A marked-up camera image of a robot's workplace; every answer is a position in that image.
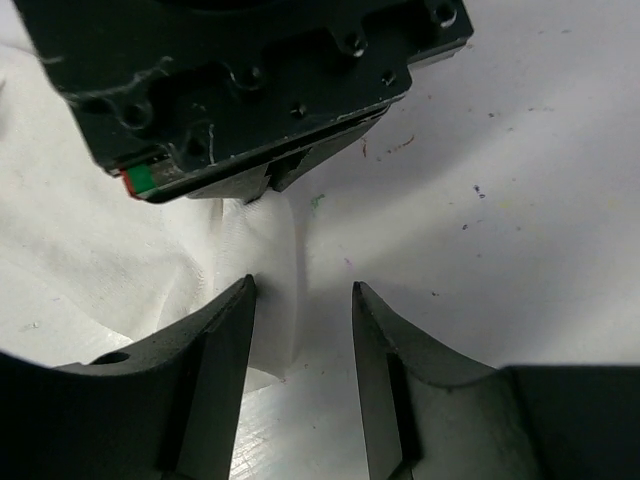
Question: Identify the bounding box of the white sock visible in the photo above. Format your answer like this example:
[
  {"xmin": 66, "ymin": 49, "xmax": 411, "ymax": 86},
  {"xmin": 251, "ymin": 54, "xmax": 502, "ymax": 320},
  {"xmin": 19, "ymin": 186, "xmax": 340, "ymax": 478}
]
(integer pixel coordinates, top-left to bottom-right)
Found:
[{"xmin": 0, "ymin": 44, "xmax": 306, "ymax": 480}]

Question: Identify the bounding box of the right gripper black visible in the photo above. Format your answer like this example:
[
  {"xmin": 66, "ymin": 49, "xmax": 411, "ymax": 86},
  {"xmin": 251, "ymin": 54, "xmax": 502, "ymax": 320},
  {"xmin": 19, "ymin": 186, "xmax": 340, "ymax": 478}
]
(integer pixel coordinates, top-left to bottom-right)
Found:
[{"xmin": 15, "ymin": 0, "xmax": 474, "ymax": 203}]

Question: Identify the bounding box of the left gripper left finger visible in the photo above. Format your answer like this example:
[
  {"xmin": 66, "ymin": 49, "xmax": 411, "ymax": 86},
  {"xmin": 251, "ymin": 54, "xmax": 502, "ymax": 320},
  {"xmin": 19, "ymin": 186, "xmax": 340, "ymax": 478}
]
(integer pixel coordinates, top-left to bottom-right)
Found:
[{"xmin": 1, "ymin": 276, "xmax": 256, "ymax": 479}]

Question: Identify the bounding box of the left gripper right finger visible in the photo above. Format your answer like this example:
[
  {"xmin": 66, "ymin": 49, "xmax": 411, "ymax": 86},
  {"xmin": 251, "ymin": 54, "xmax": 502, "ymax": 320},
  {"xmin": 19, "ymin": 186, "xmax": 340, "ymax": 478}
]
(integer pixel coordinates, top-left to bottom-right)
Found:
[{"xmin": 352, "ymin": 282, "xmax": 639, "ymax": 479}]

